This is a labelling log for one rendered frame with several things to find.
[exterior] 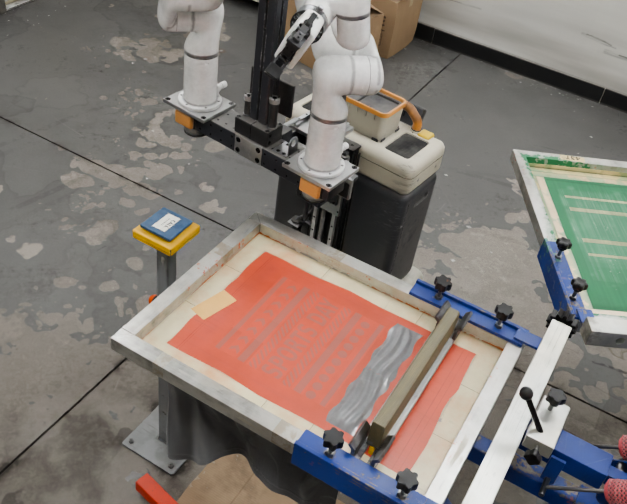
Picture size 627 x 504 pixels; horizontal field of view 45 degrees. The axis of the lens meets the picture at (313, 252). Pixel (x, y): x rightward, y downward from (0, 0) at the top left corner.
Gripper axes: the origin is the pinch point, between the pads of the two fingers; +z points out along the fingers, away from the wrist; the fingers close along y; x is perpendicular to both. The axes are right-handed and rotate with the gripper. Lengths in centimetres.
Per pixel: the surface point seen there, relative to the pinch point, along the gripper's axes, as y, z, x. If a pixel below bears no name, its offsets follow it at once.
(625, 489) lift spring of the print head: 3, 38, -99
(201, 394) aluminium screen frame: 51, 42, -28
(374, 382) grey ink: 38, 23, -59
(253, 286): 55, 5, -27
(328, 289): 48, -2, -43
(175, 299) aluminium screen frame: 58, 20, -13
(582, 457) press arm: 10, 31, -95
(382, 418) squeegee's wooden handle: 26, 39, -58
